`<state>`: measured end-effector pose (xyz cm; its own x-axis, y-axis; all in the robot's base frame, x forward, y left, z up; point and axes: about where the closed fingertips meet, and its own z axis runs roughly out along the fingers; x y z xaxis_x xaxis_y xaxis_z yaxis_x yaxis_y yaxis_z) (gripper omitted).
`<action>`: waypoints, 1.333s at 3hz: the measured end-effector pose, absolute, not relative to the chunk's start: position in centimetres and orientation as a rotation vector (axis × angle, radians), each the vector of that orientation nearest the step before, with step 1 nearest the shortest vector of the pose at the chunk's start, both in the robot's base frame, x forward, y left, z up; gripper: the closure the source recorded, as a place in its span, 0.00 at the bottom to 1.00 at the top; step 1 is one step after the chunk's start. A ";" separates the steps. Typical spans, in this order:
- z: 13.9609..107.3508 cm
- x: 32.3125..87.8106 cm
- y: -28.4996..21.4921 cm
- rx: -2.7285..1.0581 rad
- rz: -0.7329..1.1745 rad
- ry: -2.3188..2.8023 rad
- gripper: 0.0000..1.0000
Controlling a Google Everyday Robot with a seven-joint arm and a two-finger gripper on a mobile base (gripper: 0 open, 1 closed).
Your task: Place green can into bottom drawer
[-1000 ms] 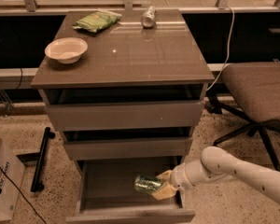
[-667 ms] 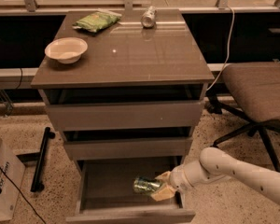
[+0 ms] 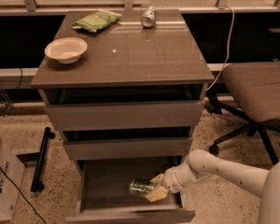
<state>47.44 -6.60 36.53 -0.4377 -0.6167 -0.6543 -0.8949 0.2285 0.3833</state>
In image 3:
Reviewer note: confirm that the grey office chair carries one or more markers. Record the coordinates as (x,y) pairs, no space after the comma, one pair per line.
(255,87)

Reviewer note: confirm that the grey drawer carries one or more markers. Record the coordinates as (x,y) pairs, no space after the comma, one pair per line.
(124,116)
(104,196)
(130,148)

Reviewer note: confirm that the middle grey drawer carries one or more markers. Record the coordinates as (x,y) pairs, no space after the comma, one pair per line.
(130,148)

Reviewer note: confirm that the silver soda can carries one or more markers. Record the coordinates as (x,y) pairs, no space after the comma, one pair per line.
(148,17)

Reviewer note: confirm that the cardboard box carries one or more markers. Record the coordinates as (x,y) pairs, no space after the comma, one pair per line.
(11,171)

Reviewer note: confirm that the white paper bowl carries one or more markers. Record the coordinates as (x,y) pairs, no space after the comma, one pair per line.
(66,50)

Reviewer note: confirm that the green soda can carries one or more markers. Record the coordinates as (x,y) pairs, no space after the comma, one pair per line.
(142,188)

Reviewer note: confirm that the green chip bag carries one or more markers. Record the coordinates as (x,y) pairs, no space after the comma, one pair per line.
(97,21)

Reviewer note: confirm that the black metal stand foot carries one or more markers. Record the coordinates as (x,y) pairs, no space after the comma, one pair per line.
(37,184)

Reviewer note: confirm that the top grey drawer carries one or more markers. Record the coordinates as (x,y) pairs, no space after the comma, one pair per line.
(124,116)

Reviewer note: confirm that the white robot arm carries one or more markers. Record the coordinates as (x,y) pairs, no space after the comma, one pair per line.
(199,165)

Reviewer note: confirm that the grey drawer cabinet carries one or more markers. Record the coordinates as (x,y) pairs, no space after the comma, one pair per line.
(124,64)

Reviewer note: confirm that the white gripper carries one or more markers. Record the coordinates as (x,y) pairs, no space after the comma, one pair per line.
(172,178)

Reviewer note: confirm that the bottom grey drawer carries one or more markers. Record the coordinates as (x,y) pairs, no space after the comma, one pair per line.
(104,196)

